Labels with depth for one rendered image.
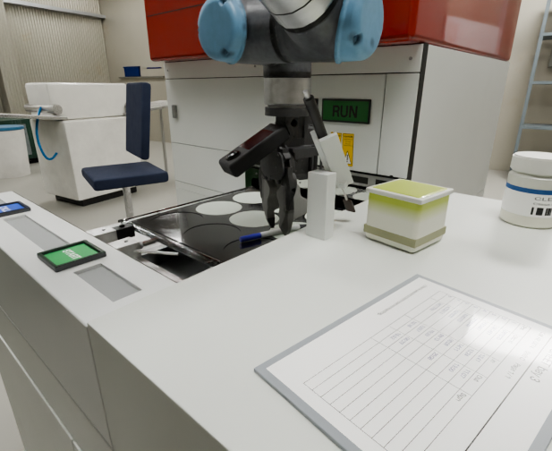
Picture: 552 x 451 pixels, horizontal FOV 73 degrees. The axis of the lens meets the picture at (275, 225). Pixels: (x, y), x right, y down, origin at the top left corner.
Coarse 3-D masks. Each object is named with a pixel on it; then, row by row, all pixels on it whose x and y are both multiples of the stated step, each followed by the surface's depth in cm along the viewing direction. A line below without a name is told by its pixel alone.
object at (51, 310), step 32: (0, 224) 54; (32, 224) 55; (64, 224) 54; (0, 256) 48; (32, 256) 44; (128, 256) 44; (0, 288) 54; (32, 288) 40; (64, 288) 37; (96, 288) 38; (128, 288) 38; (160, 288) 37; (32, 320) 45; (64, 320) 35; (64, 352) 38; (64, 384) 42; (96, 384) 34; (96, 416) 37
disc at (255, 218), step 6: (252, 210) 79; (258, 210) 79; (234, 216) 76; (240, 216) 76; (246, 216) 76; (252, 216) 76; (258, 216) 76; (264, 216) 76; (276, 216) 76; (234, 222) 73; (240, 222) 73; (246, 222) 73; (252, 222) 73; (258, 222) 73; (264, 222) 73
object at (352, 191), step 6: (252, 168) 100; (258, 168) 100; (246, 174) 103; (252, 174) 101; (258, 174) 100; (246, 180) 103; (252, 180) 102; (300, 180) 90; (306, 180) 89; (246, 186) 104; (300, 186) 91; (306, 186) 90; (348, 186) 82; (354, 186) 82; (336, 192) 84; (342, 192) 83; (348, 192) 82; (354, 192) 81; (360, 192) 80; (366, 192) 79; (354, 198) 82; (360, 198) 81; (366, 198) 80
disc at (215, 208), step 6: (204, 204) 84; (210, 204) 84; (216, 204) 84; (222, 204) 84; (228, 204) 84; (234, 204) 84; (198, 210) 79; (204, 210) 79; (210, 210) 79; (216, 210) 79; (222, 210) 79; (228, 210) 79; (234, 210) 79
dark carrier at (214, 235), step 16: (240, 192) 93; (176, 208) 80; (192, 208) 80; (256, 208) 80; (336, 208) 80; (144, 224) 72; (160, 224) 72; (176, 224) 72; (192, 224) 72; (208, 224) 72; (224, 224) 72; (176, 240) 64; (192, 240) 64; (208, 240) 64; (224, 240) 64; (256, 240) 64; (272, 240) 64; (224, 256) 58
